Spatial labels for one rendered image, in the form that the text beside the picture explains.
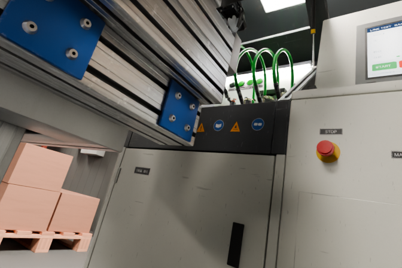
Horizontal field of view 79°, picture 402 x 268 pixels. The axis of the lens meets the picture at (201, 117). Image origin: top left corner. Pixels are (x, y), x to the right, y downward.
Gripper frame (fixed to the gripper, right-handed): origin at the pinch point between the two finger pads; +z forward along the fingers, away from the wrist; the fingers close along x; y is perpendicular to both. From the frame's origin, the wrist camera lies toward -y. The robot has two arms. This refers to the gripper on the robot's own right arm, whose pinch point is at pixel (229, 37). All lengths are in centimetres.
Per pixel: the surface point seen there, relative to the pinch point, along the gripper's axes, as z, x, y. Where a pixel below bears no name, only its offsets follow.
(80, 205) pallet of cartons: 81, -196, -82
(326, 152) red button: 42, 33, 1
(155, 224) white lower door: 67, -16, -3
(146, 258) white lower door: 77, -16, -3
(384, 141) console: 38, 44, -3
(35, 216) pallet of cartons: 94, -192, -44
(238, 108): 27.5, 7.1, -3.0
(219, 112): 28.6, -0.2, -3.0
